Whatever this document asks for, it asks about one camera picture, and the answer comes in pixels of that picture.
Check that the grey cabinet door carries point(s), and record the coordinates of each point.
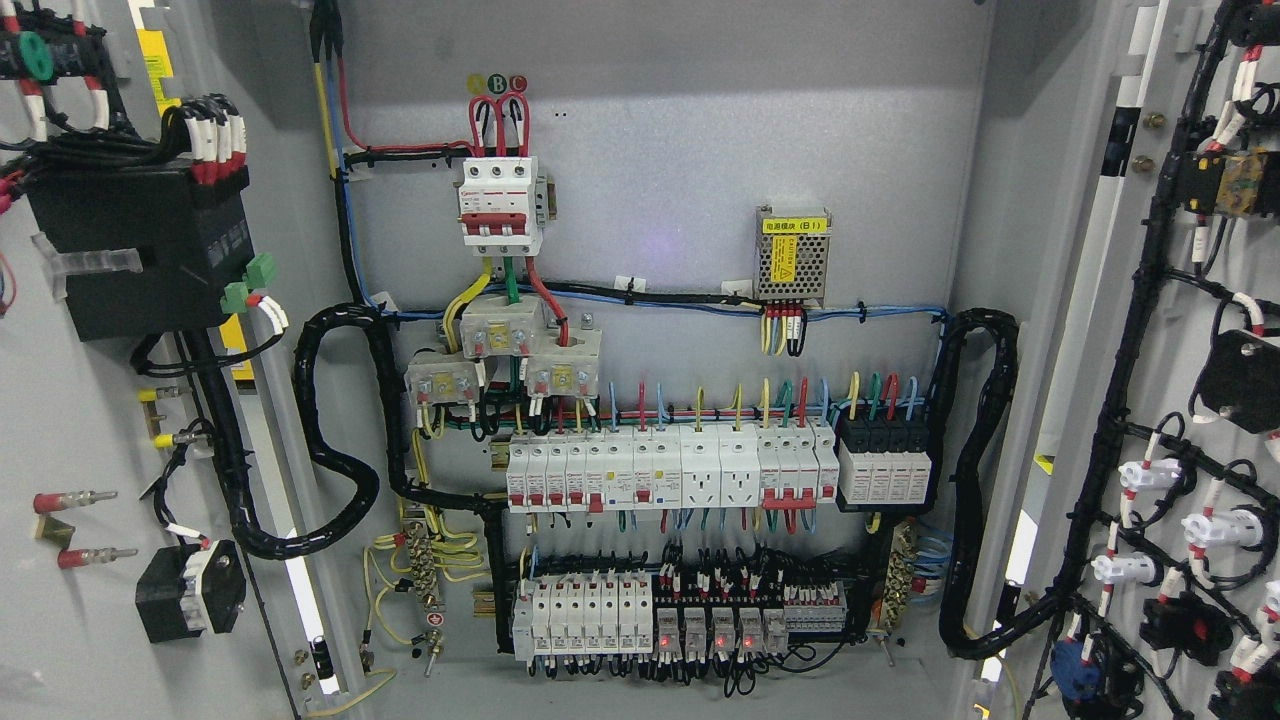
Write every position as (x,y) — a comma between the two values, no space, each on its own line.
(1125,209)
(76,451)

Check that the relay and terminal row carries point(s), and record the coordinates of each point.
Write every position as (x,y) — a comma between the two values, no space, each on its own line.
(715,614)

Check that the grey current transformers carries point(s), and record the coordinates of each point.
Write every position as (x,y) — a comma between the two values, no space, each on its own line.
(495,335)

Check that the white lower breaker row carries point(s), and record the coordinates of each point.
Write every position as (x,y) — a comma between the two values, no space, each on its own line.
(585,616)

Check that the left brass ground bar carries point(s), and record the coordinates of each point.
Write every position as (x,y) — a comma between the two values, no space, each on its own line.
(425,580)

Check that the white red main breaker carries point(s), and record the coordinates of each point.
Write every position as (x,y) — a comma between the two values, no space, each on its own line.
(504,205)

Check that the metal mesh power supply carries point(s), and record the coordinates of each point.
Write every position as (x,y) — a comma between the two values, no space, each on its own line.
(793,251)

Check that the black white surge protector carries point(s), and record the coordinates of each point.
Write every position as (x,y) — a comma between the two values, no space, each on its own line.
(884,466)

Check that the black digital power meter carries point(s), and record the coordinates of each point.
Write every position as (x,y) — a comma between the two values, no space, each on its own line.
(143,250)

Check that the brass ground terminal bar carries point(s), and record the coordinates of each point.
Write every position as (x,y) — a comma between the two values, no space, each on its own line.
(895,588)

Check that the white sockets and breakers row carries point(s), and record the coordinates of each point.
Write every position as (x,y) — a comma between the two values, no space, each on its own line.
(715,466)

